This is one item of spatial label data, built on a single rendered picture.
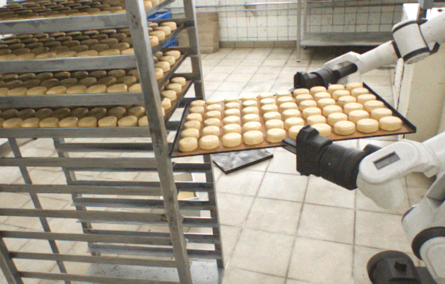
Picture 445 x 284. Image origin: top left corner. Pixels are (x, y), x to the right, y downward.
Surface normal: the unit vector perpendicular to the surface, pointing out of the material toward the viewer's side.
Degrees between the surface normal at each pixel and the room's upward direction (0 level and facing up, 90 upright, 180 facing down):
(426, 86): 90
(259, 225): 0
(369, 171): 32
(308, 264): 0
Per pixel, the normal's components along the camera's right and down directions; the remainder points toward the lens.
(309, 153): -0.77, 0.36
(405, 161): -0.49, -0.56
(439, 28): -0.69, 0.07
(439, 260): -0.13, 0.47
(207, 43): -0.32, 0.08
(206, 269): -0.09, -0.88
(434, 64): -0.33, 0.47
